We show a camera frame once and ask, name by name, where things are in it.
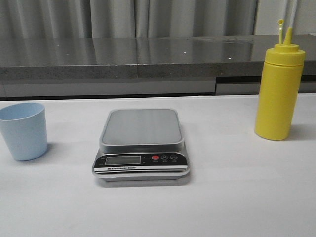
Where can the light blue plastic cup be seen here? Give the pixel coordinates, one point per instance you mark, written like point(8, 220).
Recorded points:
point(23, 127)

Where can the yellow squeeze bottle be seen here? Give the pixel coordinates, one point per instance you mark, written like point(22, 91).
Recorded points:
point(280, 82)

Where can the silver digital kitchen scale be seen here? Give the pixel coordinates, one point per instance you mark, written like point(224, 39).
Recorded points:
point(141, 144)

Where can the grey stone counter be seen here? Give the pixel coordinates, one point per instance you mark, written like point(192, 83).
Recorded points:
point(131, 67)

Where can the grey curtain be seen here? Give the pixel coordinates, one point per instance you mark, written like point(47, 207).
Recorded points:
point(152, 18)

